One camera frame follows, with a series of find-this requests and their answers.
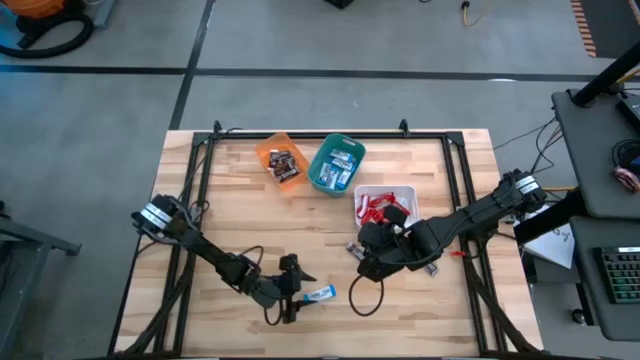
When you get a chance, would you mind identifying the grey metal stand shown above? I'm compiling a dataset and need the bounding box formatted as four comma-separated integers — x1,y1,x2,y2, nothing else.
0,199,82,360

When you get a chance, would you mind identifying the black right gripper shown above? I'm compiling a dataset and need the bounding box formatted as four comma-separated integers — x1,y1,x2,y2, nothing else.
357,222,419,284

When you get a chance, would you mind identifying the black pole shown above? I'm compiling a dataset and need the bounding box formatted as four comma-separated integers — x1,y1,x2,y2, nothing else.
572,42,640,107

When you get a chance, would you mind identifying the orange translucent plastic bin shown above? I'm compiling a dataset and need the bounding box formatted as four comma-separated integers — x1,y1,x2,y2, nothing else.
254,131,311,193

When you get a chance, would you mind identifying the black aluminium rig frame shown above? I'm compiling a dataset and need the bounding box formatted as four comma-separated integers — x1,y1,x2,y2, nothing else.
107,128,544,359

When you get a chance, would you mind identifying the white paper sheet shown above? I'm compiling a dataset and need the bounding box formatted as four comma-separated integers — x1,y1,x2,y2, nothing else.
522,222,576,270

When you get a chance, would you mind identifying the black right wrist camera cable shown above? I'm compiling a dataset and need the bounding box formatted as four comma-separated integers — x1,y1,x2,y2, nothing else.
348,273,385,318

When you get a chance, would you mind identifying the grey desk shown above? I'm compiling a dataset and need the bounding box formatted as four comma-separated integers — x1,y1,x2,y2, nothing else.
569,214,640,342
551,88,640,220

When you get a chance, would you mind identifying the white plastic bin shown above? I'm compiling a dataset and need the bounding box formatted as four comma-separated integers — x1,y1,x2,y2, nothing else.
353,184,421,231

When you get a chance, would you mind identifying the teal plastic bin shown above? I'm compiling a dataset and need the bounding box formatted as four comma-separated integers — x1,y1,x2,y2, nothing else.
306,132,367,199

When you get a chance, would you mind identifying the black keyboard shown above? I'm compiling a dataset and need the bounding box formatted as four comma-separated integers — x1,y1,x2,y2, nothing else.
593,245,640,305

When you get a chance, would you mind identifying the black vacuum hose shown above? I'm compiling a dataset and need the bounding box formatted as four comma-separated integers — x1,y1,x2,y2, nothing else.
0,13,95,60

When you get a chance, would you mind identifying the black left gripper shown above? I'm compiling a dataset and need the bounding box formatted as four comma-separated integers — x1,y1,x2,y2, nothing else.
272,253,318,325

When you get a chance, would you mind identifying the dark mat with striped edge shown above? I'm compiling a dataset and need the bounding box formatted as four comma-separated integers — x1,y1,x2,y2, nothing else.
569,0,640,59

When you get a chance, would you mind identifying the yellow cable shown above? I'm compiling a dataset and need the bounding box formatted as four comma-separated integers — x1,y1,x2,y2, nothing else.
461,0,484,28

